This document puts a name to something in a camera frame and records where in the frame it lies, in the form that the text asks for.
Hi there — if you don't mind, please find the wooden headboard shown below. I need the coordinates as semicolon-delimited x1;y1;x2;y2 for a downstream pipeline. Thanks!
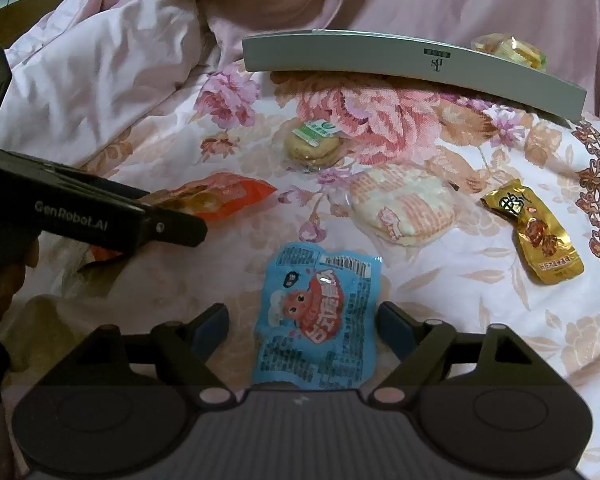
0;0;71;48

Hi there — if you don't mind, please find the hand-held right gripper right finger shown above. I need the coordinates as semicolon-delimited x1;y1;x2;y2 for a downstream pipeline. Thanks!
370;301;531;407

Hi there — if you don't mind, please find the white rice cracker packet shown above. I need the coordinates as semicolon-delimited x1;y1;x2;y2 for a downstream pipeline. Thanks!
347;167;461;247

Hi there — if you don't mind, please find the floral bedsheet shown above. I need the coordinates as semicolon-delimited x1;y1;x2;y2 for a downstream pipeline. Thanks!
0;57;600;480

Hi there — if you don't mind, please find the sliced cake packet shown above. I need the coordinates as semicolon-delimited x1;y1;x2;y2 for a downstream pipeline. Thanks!
470;32;548;72

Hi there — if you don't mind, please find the grey cardboard box tray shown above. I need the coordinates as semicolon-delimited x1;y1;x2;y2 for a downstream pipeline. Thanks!
242;30;588;121

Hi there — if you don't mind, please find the beige cloth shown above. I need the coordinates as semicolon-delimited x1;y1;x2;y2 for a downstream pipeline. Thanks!
0;295;88;376

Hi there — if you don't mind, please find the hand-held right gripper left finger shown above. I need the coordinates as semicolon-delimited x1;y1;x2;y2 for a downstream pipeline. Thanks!
77;303;235;407

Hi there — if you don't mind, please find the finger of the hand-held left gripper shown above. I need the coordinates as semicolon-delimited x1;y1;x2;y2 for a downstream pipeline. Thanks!
50;167;153;207
144;206;208;248

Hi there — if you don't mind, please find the light blue snack packet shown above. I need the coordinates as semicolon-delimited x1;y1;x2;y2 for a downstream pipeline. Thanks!
252;242;383;391

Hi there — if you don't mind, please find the red snack packet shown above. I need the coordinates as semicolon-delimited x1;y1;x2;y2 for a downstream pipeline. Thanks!
145;172;278;221

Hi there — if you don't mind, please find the gold snack packet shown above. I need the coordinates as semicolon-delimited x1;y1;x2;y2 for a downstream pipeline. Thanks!
481;184;585;285

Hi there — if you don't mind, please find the round biscuit packet green label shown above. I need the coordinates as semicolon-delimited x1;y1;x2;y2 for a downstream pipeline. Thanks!
284;119;343;168

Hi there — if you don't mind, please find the person's left hand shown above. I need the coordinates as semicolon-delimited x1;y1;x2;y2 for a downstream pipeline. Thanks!
0;240;40;328

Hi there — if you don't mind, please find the pale pink duvet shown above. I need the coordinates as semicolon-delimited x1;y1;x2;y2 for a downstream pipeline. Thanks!
0;0;261;171

